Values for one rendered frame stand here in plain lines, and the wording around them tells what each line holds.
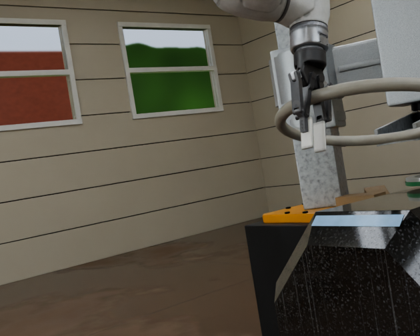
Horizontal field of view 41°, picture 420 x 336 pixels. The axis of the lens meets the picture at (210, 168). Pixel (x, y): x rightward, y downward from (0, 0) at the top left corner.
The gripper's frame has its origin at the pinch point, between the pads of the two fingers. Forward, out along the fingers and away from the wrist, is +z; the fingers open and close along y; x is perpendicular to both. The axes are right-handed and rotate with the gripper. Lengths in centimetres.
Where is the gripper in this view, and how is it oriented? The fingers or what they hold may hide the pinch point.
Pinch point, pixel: (313, 135)
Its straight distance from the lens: 128.5
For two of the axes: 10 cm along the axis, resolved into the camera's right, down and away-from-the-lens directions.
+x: -6.5, 1.6, 7.4
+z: 0.0, 9.8, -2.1
